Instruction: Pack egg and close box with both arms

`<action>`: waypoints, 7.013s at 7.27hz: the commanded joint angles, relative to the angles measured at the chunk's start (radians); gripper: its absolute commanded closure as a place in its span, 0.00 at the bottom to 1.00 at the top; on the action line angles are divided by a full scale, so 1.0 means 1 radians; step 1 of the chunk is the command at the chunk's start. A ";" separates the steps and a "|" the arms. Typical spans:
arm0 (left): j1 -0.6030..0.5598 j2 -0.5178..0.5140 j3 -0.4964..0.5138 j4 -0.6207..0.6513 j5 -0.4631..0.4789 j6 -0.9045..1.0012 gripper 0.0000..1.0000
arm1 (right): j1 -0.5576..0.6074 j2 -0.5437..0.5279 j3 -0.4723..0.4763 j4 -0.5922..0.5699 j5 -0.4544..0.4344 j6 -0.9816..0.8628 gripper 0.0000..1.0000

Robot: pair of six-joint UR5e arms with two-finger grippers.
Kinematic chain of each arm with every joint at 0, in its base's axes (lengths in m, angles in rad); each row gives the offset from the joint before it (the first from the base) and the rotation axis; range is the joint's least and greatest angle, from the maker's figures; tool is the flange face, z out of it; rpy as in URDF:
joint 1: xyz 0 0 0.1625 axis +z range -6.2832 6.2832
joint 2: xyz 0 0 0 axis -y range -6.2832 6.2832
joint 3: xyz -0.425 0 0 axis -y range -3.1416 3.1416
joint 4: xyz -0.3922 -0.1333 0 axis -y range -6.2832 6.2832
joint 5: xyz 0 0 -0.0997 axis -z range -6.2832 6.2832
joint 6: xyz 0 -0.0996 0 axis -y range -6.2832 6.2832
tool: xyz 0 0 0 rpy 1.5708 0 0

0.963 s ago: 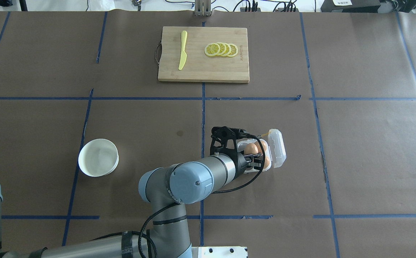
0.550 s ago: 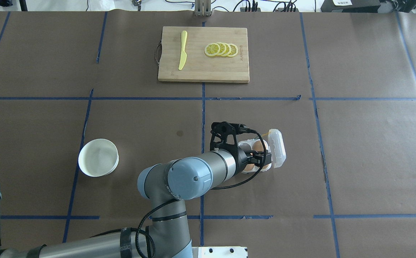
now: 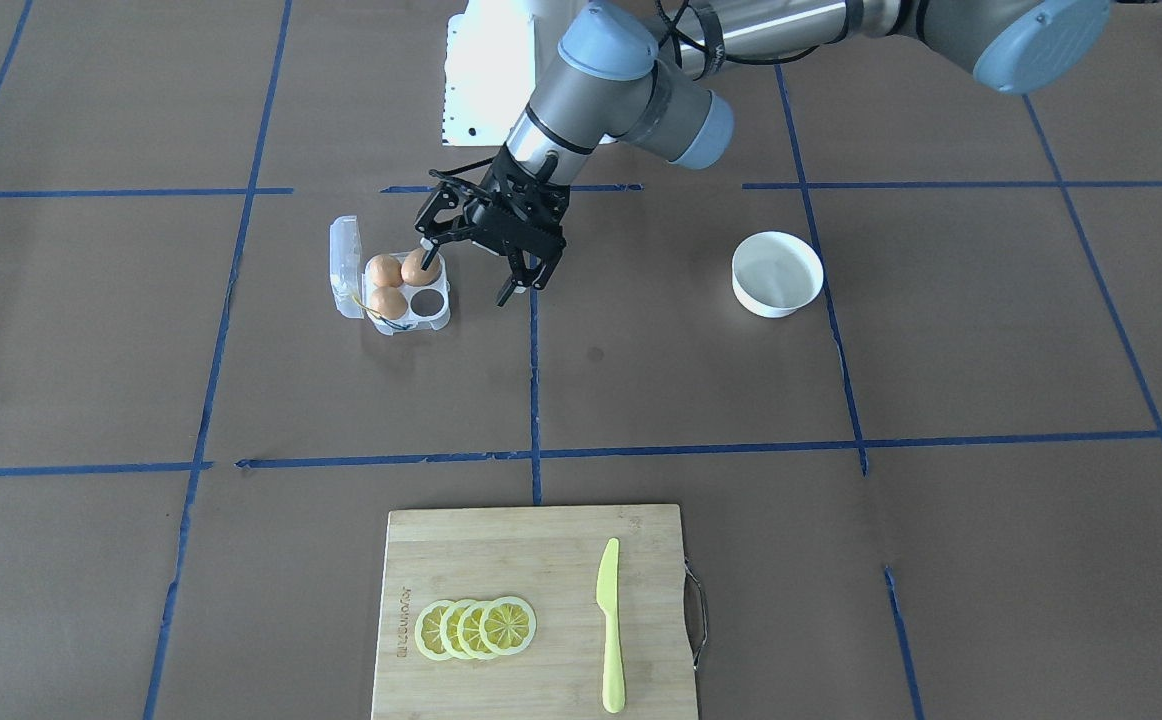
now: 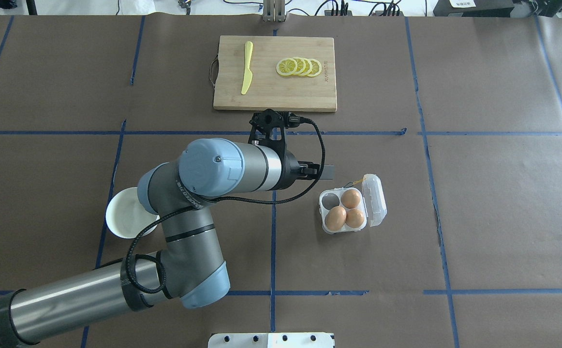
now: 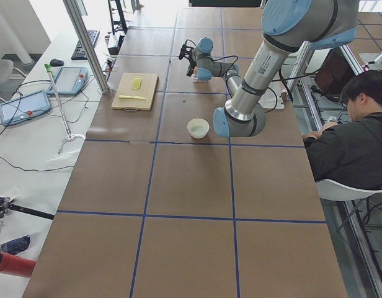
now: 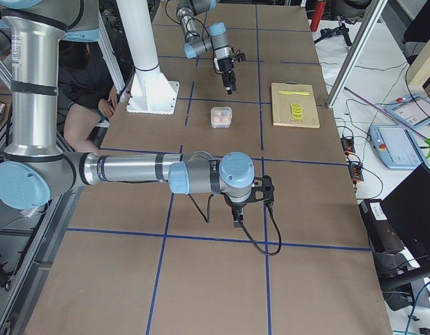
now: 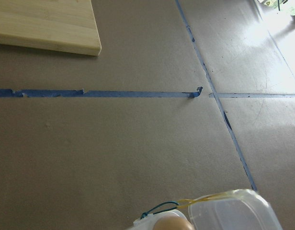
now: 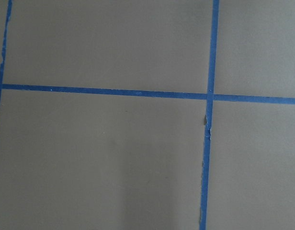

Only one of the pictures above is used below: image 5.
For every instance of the aluminium frame post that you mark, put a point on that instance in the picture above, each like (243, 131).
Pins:
(81, 31)

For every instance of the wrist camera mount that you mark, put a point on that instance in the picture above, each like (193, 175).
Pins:
(186, 50)

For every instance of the grabber stick green tip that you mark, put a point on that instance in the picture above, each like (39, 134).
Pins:
(69, 135)

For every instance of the teach pendant near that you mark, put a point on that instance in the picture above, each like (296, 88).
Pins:
(24, 108)

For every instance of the black computer box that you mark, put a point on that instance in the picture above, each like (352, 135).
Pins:
(115, 43)

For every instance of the black tripod camera stand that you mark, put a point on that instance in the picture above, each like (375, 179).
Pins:
(7, 204)

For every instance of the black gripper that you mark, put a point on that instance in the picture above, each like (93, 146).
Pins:
(191, 64)

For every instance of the yellow plastic knife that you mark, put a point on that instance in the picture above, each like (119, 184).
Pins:
(131, 97)

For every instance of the black computer mouse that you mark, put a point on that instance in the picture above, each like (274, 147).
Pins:
(56, 62)

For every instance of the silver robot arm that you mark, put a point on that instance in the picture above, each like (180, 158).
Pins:
(285, 26)

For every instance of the seated person in black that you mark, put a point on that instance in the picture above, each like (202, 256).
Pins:
(351, 154)

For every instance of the white ceramic bowl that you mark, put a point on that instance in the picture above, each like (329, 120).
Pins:
(198, 128)

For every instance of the red bottle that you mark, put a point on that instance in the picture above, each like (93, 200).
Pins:
(16, 265)

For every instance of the wooden cutting board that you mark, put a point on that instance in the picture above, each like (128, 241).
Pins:
(148, 87)

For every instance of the teach pendant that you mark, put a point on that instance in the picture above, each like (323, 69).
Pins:
(24, 108)
(69, 80)

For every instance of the white chair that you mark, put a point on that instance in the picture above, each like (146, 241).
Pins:
(334, 191)

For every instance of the teach pendant far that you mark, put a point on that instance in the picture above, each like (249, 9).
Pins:
(69, 80)

